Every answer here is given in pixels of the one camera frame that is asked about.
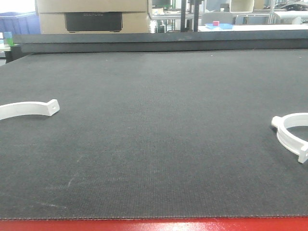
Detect white pipe clamp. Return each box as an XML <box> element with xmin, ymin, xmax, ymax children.
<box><xmin>271</xmin><ymin>113</ymin><xmax>308</xmax><ymax>164</ymax></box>

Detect blue bin far left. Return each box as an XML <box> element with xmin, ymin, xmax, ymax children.
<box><xmin>0</xmin><ymin>12</ymin><xmax>41</xmax><ymax>35</ymax></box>

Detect black fabric table mat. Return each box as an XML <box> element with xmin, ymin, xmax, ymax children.
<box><xmin>0</xmin><ymin>50</ymin><xmax>308</xmax><ymax>219</ymax></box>

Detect blue tray with red cube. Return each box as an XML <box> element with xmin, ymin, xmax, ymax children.
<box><xmin>205</xmin><ymin>23</ymin><xmax>233</xmax><ymax>30</ymax></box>

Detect white clamp half left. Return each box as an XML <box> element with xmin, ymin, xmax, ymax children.
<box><xmin>0</xmin><ymin>99</ymin><xmax>60</xmax><ymax>120</ymax></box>

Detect cardboard box with black print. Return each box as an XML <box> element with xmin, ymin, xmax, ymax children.
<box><xmin>36</xmin><ymin>0</ymin><xmax>152</xmax><ymax>34</ymax></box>

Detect green and blue blocks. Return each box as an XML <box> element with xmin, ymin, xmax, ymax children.
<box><xmin>3</xmin><ymin>32</ymin><xmax>14</xmax><ymax>47</ymax></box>

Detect black vertical post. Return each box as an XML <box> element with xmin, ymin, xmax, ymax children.
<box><xmin>180</xmin><ymin>0</ymin><xmax>201</xmax><ymax>32</ymax></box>

